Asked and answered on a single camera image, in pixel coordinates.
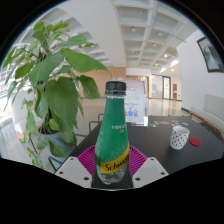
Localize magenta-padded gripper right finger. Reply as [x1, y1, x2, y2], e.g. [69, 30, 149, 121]
[127, 145, 170, 190]

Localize dark-framed landscape painting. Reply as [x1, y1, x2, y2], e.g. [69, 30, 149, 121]
[196, 35, 224, 74]

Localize white dotted mug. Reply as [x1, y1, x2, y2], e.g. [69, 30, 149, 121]
[169, 124, 191, 151]

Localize clear acrylic sign stand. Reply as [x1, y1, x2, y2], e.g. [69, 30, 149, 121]
[112, 78, 149, 127]

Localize dark-framed glass door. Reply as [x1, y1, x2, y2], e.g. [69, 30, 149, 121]
[161, 75, 172, 100]

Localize green plastic drink bottle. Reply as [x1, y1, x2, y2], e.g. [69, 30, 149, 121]
[94, 80, 132, 186]

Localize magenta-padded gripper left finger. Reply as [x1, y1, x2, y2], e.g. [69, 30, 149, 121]
[54, 144, 101, 190]

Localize recessed ceiling lights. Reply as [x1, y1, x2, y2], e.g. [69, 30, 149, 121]
[128, 26, 181, 73]

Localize flat round red coaster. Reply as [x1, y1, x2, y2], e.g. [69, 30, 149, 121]
[188, 137, 202, 148]

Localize potted green leafy plant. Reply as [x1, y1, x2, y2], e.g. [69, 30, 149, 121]
[1, 20, 111, 169]

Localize long white bench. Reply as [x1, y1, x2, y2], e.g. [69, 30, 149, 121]
[189, 93, 224, 141]

